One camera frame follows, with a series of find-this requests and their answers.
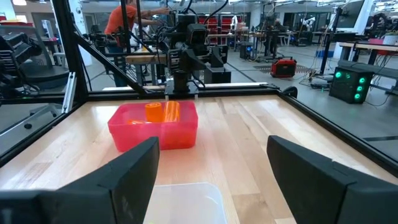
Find wooden background table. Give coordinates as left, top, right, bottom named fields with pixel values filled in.
left=125, top=53, right=171, bottom=65

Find black ribbed equipment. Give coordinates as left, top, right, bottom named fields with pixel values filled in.
left=0, top=32, right=44, bottom=100

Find black box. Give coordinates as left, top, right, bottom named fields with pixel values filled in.
left=203, top=65, right=233, bottom=85

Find pink translucent plastic bin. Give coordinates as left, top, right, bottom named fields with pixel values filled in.
left=107, top=100, right=199, bottom=152

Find black aluminium table frame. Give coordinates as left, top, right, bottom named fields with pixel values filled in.
left=0, top=0, right=398, bottom=178

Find clear plastic bin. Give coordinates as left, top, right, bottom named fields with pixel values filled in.
left=143, top=182, right=228, bottom=224

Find person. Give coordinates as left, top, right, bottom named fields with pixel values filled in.
left=104, top=0, right=171, bottom=88

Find black computer green lights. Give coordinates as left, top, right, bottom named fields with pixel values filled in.
left=328, top=64, right=375, bottom=105

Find silver metal bracket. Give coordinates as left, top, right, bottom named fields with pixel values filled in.
left=61, top=71, right=78, bottom=114

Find black office chair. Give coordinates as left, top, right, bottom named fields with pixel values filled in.
left=20, top=40, right=71, bottom=93

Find orange pill bottle white cap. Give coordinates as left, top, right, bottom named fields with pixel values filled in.
left=163, top=100, right=181, bottom=123
left=144, top=101, right=165, bottom=123

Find red storage shelves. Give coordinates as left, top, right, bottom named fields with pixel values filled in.
left=198, top=14, right=245, bottom=44

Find wooden workbench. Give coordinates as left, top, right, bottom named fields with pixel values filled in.
left=338, top=41, right=398, bottom=78

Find dark wall monitor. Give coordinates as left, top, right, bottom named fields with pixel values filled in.
left=335, top=0, right=367, bottom=29

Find red tool box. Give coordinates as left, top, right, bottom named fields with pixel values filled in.
left=269, top=57, right=299, bottom=78

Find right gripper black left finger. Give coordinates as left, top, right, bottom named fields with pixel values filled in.
left=0, top=136, right=160, bottom=224

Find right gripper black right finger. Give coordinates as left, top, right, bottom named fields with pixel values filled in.
left=266, top=135, right=398, bottom=224

